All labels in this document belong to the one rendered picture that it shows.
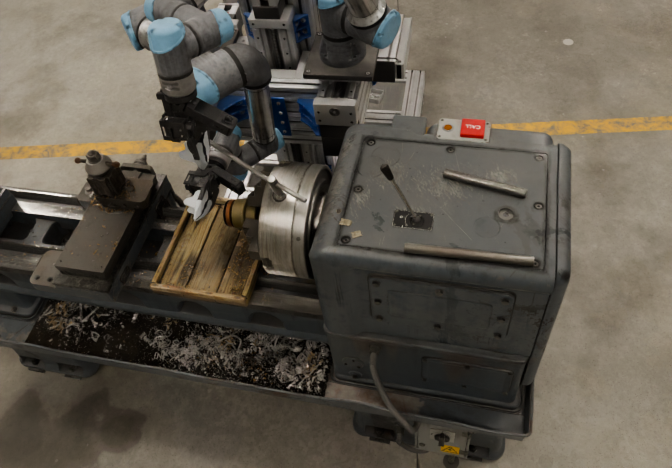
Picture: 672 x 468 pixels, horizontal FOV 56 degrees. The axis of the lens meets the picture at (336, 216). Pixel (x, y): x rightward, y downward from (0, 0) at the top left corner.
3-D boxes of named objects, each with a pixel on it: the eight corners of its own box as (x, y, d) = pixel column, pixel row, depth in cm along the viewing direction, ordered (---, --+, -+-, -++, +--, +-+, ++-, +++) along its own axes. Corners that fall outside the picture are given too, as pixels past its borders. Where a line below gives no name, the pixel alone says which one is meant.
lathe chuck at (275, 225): (328, 194, 193) (309, 141, 165) (307, 292, 182) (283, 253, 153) (300, 191, 195) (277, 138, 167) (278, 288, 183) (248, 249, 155)
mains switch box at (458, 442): (471, 448, 237) (492, 351, 172) (467, 496, 227) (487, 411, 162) (382, 431, 244) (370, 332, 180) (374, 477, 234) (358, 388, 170)
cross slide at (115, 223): (163, 174, 211) (158, 165, 208) (108, 281, 186) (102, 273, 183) (118, 169, 215) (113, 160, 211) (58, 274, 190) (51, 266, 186)
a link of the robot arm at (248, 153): (262, 170, 208) (255, 147, 200) (233, 188, 205) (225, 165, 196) (249, 158, 213) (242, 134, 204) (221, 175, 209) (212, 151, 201)
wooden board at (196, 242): (280, 211, 204) (278, 203, 201) (247, 307, 183) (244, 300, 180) (195, 201, 211) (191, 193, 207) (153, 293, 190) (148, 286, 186)
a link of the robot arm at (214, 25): (201, -4, 141) (162, 13, 135) (236, 12, 136) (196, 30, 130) (206, 28, 147) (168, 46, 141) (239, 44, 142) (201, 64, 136)
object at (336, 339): (513, 349, 259) (548, 222, 191) (506, 467, 231) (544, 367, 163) (370, 327, 272) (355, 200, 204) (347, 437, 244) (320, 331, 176)
